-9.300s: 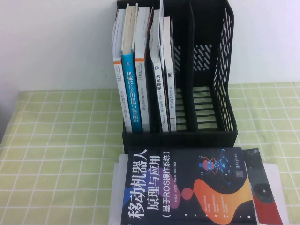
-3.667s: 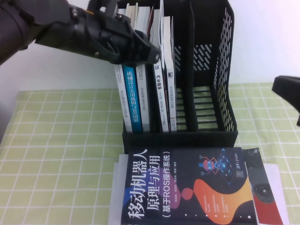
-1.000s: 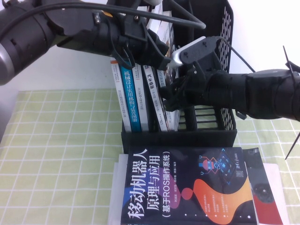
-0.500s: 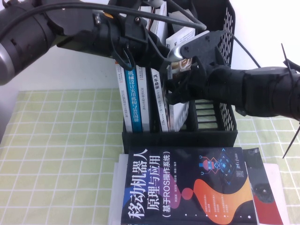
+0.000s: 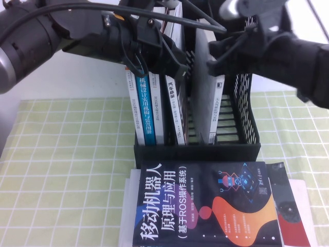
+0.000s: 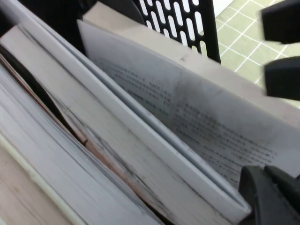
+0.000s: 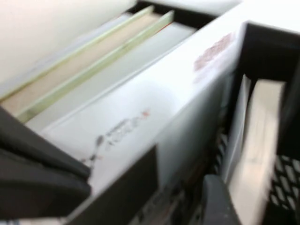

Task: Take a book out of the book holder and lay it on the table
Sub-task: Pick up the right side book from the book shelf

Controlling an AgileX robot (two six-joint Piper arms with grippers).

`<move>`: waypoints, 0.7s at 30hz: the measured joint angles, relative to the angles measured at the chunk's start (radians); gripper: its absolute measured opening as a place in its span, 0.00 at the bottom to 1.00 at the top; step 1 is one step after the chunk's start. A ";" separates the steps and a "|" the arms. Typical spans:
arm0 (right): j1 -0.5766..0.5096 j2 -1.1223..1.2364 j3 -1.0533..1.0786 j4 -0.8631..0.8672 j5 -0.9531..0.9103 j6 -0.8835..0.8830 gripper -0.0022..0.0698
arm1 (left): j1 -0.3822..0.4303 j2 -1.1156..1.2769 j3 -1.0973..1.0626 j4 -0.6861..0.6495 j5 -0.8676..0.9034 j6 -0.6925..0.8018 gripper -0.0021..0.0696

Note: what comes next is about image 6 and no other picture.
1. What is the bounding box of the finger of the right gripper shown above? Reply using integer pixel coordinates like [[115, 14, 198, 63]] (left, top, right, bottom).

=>
[[264, 56, 300, 102], [261, 0, 300, 45]]

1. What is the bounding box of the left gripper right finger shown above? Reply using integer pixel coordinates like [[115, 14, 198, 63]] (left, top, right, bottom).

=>
[[264, 165, 300, 204]]

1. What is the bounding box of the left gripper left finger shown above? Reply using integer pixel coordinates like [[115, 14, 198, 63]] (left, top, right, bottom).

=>
[[238, 165, 300, 225]]

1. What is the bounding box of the white self-driving book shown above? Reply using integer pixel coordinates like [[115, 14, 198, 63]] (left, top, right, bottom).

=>
[[76, 4, 300, 195]]

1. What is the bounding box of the black perforated book holder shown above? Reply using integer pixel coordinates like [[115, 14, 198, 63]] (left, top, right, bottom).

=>
[[0, 0, 221, 64]]

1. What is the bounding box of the white book orange band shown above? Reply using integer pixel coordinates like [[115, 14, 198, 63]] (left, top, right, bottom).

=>
[[0, 65, 165, 225]]

